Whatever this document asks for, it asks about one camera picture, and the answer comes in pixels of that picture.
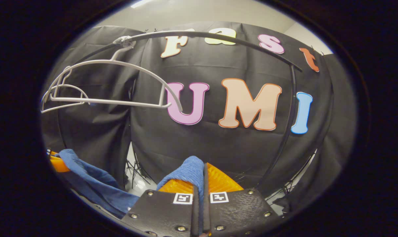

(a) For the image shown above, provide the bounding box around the black tripod stand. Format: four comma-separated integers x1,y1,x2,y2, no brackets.
124,145,155,190

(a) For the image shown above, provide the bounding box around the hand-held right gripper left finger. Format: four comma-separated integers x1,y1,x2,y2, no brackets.
120,178,200,237

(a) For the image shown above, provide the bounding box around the plain white hanger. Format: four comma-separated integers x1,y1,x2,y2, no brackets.
40,66,91,114

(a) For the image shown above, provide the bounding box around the blue corduroy jacket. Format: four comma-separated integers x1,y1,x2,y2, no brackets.
56,149,206,237

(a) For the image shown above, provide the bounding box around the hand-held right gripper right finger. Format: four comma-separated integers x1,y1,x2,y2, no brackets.
204,162,281,237

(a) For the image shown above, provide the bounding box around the black clothes rail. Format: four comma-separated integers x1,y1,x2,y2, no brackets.
74,30,303,190

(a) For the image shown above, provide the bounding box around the white hanger with taped hook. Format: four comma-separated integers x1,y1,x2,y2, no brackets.
49,36,183,112

